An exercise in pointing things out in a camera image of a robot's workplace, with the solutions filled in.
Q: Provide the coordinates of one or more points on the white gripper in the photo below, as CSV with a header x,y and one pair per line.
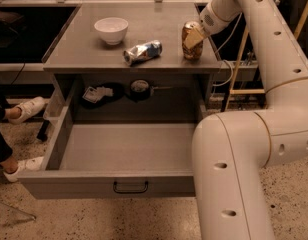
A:
x,y
210,20

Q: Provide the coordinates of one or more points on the orange soda can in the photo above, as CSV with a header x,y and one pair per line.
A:
x,y
195,52

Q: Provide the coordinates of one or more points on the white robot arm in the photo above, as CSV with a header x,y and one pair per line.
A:
x,y
229,148

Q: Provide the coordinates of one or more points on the crushed blue silver can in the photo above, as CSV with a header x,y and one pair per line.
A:
x,y
142,52

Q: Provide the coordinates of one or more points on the grey cabinet counter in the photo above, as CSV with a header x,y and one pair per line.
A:
x,y
81,59

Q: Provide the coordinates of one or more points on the grey open drawer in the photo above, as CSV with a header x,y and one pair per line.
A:
x,y
83,160

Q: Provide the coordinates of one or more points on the yellow hand truck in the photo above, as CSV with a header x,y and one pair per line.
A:
x,y
242,77

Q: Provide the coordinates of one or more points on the black tape roll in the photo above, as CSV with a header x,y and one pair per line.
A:
x,y
140,90

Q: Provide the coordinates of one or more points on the white ceramic bowl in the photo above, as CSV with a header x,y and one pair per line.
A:
x,y
112,30

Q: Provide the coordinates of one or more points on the white card pack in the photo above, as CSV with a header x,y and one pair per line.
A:
x,y
94,95

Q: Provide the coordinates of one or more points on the upper white sneaker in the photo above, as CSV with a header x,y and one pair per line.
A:
x,y
25,110

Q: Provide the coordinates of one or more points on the white sneaker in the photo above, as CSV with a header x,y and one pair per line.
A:
x,y
25,110
32,164

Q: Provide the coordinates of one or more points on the lower white sneaker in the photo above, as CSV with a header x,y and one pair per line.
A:
x,y
32,164

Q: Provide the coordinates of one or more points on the person leg black trousers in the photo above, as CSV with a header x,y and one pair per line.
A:
x,y
0,137

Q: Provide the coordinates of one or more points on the black drawer handle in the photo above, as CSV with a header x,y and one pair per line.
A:
x,y
130,188

